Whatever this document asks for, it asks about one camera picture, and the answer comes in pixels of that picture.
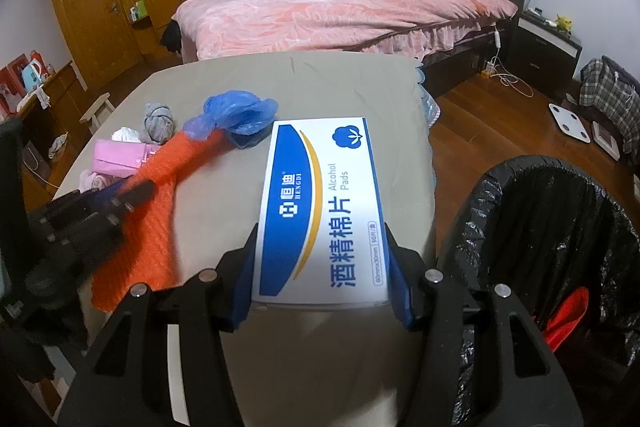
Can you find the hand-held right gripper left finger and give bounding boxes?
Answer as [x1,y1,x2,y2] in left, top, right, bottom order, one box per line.
[57,224,261,427]

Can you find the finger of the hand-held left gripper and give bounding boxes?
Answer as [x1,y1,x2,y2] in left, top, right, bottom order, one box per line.
[47,189,122,230]
[107,181,157,214]

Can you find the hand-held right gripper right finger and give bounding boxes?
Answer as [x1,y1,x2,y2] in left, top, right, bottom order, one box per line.
[386,229,586,427]

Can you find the pink and white cloth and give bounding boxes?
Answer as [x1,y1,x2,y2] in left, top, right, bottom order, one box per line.
[79,169,113,192]

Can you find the pink packet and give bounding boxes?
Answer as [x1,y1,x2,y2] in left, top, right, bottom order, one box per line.
[92,139,161,178]

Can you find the orange foam net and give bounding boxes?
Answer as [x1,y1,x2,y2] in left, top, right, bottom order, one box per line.
[90,129,241,314]

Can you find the grey sock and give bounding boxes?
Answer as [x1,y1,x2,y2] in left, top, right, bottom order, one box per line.
[144,103,177,145]

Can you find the white and blue box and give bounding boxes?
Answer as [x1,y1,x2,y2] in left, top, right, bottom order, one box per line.
[250,118,392,310]

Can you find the blue plastic bag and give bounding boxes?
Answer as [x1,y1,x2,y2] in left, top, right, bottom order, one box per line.
[182,90,278,150]

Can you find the pile of red orange clothes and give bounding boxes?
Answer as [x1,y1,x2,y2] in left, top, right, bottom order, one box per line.
[532,287,591,353]

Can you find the bin with black liner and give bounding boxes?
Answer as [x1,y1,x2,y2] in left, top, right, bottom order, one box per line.
[435,155,640,427]

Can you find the white hanging rag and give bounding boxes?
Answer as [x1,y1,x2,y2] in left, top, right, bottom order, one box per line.
[47,133,69,159]

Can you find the small wooden stool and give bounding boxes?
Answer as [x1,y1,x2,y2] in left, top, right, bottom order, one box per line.
[80,92,116,135]

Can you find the wooden sideboard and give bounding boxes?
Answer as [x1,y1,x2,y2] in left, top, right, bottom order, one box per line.
[0,59,88,208]

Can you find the black cloth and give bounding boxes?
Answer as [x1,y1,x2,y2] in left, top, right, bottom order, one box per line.
[160,19,183,54]

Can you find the blue patterned cloth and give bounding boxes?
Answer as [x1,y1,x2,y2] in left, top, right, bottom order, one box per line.
[415,59,441,125]

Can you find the pink bedspread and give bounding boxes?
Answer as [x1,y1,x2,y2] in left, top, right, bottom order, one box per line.
[172,0,518,64]

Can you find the dark wooden bed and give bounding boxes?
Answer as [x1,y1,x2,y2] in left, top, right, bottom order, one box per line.
[172,0,531,98]

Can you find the white bathroom scale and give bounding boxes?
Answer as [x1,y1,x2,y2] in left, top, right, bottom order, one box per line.
[548,103,593,138]

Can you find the scale with brown centre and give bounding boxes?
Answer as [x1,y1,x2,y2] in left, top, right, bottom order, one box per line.
[590,121,623,160]

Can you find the dark nightstand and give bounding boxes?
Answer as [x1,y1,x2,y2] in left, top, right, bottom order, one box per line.
[510,9,583,100]

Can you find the plaid cloth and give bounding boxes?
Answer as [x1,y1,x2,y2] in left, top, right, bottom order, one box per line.
[579,57,640,142]

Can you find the red photo frame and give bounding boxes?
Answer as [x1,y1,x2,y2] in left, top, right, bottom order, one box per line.
[0,52,28,115]

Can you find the white floor cables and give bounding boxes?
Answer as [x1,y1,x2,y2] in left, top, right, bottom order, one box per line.
[482,57,535,98]

